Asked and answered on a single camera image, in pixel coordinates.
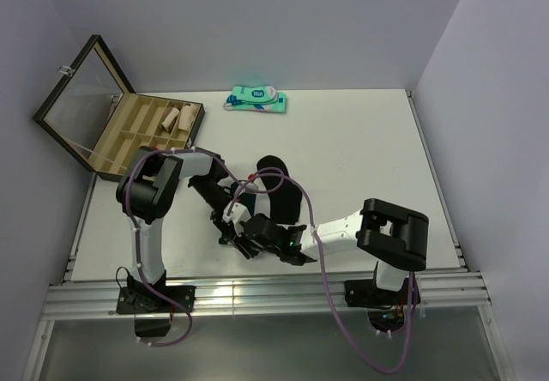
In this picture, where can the aluminium frame rail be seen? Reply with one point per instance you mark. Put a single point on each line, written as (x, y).
(256, 295)

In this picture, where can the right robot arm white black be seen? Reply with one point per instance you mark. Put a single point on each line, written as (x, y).
(396, 236)

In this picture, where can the dark green patterned sock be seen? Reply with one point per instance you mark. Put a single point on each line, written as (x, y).
(245, 198)

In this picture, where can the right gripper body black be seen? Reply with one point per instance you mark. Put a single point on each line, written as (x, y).
(250, 249)

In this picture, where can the mint green folded socks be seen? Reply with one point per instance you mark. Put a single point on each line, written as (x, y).
(259, 99)

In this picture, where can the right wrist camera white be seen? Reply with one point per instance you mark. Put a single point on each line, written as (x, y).
(236, 215)

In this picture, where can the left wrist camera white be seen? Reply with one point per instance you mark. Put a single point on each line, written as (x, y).
(250, 185)

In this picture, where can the beige rolled sock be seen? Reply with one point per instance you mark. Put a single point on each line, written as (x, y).
(171, 118)
(187, 117)

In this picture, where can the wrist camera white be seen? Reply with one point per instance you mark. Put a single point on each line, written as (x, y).
(250, 185)
(236, 215)

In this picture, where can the black wooden organizer box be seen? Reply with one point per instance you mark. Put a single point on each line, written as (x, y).
(96, 116)

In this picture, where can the black sock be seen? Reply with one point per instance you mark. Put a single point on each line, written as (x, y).
(285, 202)

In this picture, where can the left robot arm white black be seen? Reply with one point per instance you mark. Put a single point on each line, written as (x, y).
(147, 191)

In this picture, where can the beige rolled sock right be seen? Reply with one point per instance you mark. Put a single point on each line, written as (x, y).
(187, 117)

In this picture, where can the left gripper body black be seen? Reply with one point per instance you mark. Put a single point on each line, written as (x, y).
(214, 195)

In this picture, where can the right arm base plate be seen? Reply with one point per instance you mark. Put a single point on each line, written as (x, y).
(364, 294)

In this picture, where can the beige rolled sock left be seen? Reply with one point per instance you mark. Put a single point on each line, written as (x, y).
(171, 118)

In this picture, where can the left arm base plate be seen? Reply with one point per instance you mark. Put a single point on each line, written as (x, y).
(132, 303)

